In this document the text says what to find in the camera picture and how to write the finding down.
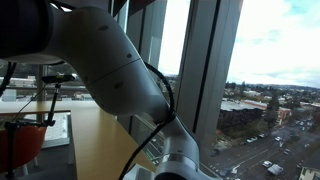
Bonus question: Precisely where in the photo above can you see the orange chair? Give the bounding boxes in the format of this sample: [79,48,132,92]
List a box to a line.
[0,124,48,177]

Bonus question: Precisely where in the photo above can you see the stereo camera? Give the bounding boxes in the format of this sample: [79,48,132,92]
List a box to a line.
[40,74,76,85]

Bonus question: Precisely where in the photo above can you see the black camera stand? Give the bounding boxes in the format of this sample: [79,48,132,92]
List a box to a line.
[3,82,62,180]

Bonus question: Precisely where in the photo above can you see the grey window mullion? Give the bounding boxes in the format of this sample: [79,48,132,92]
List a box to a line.
[174,0,244,158]

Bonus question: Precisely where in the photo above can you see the white printed sheet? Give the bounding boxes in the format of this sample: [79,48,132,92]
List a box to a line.
[42,112,72,150]

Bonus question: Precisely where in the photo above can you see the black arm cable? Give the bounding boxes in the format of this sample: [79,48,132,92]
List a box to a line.
[118,61,178,180]

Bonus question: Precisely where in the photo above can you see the metal window handrail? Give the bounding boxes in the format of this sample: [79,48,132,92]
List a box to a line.
[0,84,89,93]

